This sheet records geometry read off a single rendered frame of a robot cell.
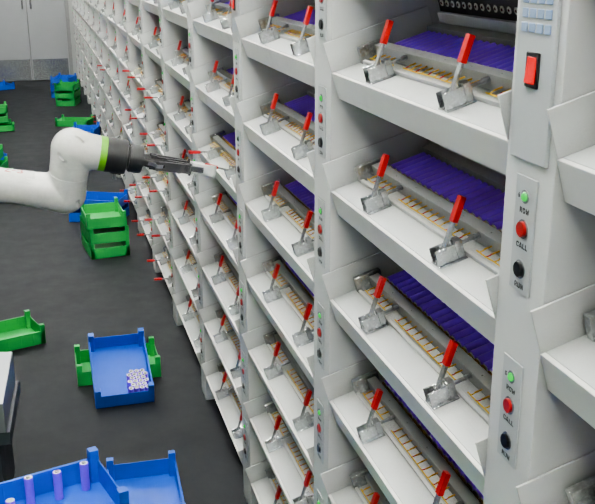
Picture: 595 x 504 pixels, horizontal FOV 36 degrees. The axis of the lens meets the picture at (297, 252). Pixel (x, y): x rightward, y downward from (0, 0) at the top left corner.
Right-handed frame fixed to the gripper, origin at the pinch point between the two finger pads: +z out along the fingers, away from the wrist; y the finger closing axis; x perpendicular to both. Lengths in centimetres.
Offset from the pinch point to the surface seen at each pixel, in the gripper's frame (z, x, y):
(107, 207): 5, -75, -245
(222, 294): 16.5, -40.4, -16.0
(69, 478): -30, -58, 64
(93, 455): -26, -52, 65
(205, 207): 13, -21, -44
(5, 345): -42, -101, -106
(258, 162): 8.1, 8.5, 25.3
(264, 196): 10.8, 0.6, 27.2
